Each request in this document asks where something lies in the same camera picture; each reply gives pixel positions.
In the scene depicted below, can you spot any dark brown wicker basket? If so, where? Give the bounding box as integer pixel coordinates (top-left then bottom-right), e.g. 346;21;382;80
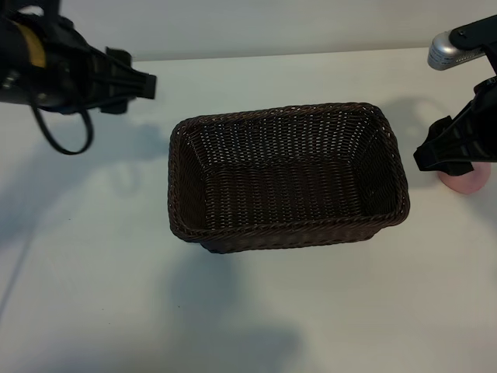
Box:
167;101;412;254

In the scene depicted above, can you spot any pink peach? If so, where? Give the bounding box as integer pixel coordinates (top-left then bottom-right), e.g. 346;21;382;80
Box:
438;161;491;194

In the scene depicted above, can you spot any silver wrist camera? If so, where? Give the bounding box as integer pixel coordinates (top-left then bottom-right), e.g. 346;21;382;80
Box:
426;30;488;71

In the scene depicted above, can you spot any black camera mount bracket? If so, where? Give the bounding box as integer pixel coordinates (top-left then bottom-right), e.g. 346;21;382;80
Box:
446;13;497;77

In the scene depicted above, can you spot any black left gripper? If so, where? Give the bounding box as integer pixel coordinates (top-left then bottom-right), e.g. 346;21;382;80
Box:
21;13;158;116

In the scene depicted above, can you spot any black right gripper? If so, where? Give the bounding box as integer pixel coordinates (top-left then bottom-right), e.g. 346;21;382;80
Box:
412;75;497;178

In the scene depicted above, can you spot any black cable loop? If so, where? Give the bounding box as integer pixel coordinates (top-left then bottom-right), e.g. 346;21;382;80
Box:
30;101;96;156

